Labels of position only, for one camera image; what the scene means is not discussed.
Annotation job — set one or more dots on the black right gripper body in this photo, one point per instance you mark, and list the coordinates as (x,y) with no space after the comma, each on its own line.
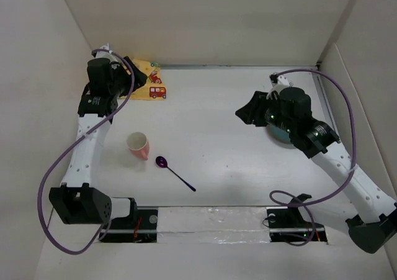
(268,110)

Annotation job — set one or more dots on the yellow car-print placemat cloth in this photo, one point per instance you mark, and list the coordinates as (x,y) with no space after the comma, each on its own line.
(154,88)

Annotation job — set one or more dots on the teal ceramic plate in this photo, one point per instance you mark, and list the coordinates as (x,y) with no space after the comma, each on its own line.
(279,137)

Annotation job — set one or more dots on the pink ceramic mug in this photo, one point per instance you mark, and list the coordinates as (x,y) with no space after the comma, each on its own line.
(138,145)

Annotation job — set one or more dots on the purple metal spoon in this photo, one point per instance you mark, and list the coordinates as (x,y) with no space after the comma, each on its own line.
(161,162)

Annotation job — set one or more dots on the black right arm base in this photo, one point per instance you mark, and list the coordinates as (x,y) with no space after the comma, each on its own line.
(286,225)

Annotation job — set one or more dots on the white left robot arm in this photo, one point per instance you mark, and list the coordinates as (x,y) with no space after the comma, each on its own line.
(78,200)

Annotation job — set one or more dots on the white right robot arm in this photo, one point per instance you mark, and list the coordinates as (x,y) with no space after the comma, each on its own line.
(358,207)

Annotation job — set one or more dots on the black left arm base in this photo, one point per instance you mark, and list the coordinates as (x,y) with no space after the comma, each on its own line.
(141,229)

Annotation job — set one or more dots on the silver foil tape strip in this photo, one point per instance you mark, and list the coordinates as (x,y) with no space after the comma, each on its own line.
(212,225)

